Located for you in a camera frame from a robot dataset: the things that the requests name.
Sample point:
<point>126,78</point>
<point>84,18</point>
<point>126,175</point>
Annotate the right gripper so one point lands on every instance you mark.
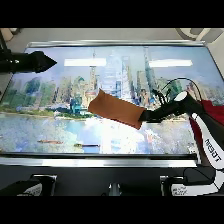
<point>151,115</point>

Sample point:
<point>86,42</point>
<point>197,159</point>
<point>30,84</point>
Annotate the brown garment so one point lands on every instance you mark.
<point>115,108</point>

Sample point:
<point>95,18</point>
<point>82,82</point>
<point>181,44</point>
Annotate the red garment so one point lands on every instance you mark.
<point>213,111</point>

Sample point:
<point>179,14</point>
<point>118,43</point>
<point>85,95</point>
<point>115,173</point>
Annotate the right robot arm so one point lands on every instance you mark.
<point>188,103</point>

